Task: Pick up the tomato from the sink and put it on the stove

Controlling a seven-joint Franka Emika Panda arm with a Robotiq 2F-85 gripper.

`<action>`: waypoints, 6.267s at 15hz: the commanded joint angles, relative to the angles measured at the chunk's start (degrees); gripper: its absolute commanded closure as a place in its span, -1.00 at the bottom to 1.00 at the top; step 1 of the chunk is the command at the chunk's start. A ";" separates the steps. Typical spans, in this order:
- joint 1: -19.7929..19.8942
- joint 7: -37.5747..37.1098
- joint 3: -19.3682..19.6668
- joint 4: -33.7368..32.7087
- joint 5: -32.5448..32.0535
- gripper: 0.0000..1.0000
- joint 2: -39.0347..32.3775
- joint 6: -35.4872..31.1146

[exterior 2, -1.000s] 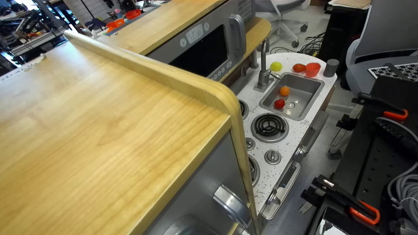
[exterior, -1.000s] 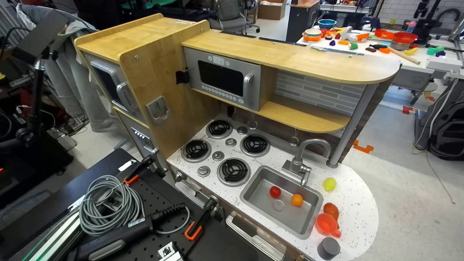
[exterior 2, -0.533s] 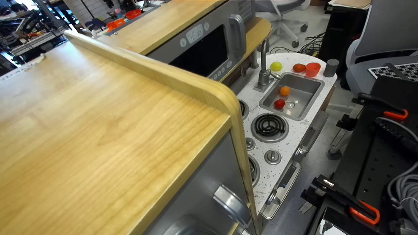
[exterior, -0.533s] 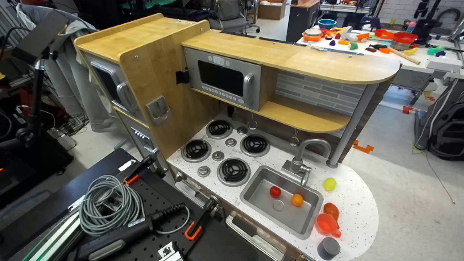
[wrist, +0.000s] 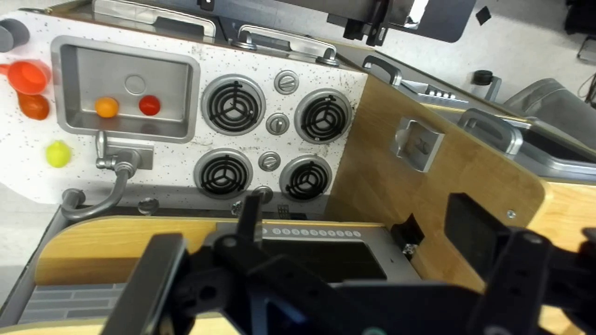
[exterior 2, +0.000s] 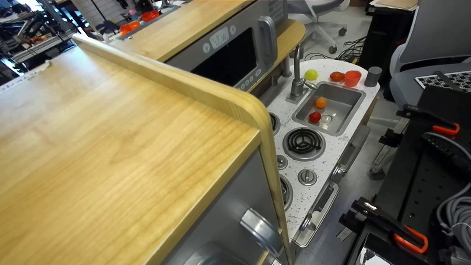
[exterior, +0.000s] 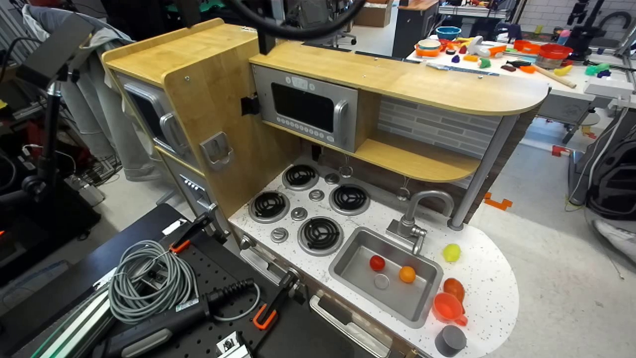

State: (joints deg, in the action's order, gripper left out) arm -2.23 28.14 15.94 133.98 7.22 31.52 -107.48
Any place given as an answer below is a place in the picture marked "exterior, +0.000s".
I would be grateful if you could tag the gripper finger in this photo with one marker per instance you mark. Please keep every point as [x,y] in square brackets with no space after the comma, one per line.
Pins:
[267,42]

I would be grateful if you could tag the silver stove knob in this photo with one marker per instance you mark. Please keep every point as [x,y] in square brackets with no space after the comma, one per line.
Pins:
[332,178]
[279,235]
[316,195]
[299,214]

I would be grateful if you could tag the silver sink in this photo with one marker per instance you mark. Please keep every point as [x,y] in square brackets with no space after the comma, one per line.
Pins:
[357,271]

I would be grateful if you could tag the red toy tomato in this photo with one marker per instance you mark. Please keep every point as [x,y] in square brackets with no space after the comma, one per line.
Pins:
[377,263]

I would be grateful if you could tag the office chair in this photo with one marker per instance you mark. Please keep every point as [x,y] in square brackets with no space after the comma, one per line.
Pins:
[313,12]

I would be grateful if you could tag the silver microwave door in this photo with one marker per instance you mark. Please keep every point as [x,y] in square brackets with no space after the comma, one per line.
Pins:
[303,107]

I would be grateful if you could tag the wooden toy kitchen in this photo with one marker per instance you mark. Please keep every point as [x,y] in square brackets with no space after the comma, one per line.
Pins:
[208,99]

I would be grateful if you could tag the cardboard box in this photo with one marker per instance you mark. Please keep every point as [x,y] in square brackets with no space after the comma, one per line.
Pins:
[372,15]

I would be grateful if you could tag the silver oven door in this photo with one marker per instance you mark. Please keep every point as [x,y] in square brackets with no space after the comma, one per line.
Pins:
[149,112]

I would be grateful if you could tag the black coil burner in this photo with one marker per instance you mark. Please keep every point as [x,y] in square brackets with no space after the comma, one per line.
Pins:
[300,176]
[349,199]
[320,235]
[269,206]

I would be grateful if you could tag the black cabinet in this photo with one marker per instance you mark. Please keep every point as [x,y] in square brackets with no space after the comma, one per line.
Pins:
[412,27]

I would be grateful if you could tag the orange bowl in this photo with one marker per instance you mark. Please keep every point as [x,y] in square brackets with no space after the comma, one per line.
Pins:
[428,48]

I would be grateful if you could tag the blue bowl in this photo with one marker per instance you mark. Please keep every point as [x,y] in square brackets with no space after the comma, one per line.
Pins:
[448,33]

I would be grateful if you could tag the black orange clamp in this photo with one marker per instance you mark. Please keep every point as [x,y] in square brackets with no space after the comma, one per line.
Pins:
[276,301]
[191,231]

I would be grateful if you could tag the heap of toy food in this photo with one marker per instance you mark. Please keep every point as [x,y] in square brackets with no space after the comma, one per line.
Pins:
[477,52]

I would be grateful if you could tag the silver tap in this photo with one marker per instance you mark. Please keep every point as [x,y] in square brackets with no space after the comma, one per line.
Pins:
[410,223]

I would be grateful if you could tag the orange toy fruit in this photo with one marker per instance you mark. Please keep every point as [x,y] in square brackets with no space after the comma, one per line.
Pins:
[407,274]

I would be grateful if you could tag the yellow toy lemon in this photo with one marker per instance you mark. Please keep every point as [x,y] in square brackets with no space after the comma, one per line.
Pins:
[451,252]

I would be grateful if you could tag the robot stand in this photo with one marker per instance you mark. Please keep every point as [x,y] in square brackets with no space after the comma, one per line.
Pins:
[89,263]

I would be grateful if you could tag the red bowl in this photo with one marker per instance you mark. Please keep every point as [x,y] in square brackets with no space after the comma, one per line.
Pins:
[555,50]

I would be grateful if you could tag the wooden stick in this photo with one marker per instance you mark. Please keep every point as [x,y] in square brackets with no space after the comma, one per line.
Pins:
[555,77]

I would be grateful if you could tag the black grey hand tool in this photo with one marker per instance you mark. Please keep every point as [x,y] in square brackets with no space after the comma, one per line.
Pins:
[164,325]

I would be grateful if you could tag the white table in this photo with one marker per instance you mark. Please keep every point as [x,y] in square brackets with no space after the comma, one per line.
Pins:
[571,84]

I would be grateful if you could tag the dark orange toy food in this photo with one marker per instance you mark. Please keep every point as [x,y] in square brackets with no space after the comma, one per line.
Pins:
[454,288]

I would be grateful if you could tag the orange plastic cup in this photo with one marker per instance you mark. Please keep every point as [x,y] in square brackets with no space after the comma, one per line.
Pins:
[446,308]

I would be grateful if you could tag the grey plastic cup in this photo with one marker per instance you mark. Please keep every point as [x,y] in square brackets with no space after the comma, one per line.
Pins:
[450,342]

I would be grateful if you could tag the black backpack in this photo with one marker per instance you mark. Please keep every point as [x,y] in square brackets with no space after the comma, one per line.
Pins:
[613,174]

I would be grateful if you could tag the grey wall holder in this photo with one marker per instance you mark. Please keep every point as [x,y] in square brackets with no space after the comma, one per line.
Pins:
[216,149]

